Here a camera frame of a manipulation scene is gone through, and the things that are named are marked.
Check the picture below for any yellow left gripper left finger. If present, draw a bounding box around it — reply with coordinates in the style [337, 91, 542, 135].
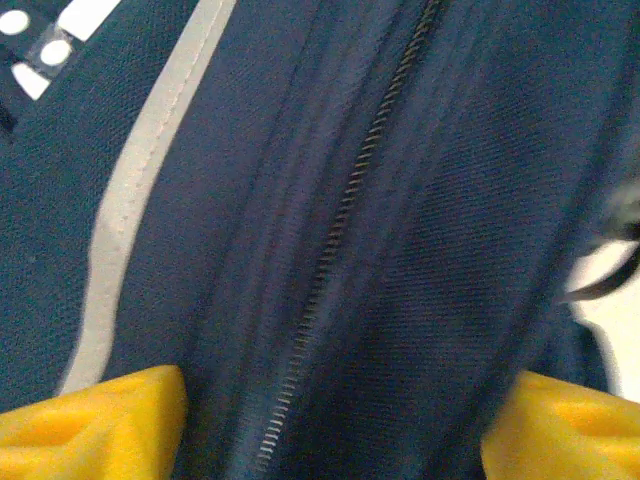
[0, 363, 190, 480]

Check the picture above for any navy blue student backpack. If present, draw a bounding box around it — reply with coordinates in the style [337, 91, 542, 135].
[0, 0, 640, 480]

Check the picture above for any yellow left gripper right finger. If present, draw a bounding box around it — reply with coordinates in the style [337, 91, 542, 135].
[479, 372, 640, 480]

